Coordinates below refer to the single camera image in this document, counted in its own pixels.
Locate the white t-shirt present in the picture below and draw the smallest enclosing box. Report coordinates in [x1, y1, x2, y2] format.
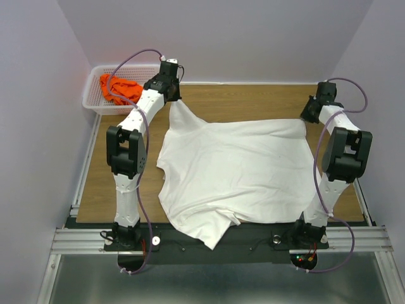
[157, 101, 315, 249]

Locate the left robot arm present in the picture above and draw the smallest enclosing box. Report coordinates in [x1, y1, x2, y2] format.
[101, 59, 180, 250]

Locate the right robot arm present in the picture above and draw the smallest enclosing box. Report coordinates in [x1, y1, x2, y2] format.
[291, 77, 373, 247]

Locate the orange t-shirt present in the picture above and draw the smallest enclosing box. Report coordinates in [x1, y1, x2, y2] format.
[99, 73, 143, 106]

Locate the white plastic laundry basket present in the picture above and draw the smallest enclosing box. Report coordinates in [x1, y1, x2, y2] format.
[82, 63, 159, 115]

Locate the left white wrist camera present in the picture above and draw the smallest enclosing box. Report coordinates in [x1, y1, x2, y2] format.
[160, 56, 178, 64]

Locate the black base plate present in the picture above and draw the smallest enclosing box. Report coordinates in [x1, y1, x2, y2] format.
[100, 220, 328, 269]

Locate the aluminium frame rail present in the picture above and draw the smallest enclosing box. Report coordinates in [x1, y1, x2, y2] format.
[36, 226, 118, 304]

